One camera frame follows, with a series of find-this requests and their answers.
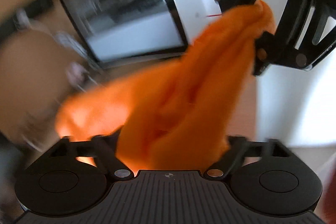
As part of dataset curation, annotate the orange garment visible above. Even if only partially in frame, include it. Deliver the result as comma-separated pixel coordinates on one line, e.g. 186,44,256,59
55,0,277,170

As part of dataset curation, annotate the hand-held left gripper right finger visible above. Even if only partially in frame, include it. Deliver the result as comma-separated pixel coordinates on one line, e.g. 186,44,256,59
206,136,296,179

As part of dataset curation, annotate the black computer monitor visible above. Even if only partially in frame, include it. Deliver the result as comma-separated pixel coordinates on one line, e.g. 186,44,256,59
49,0,189,69

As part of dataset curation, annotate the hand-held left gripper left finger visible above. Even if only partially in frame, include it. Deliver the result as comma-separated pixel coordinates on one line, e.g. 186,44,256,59
46,135,133,180

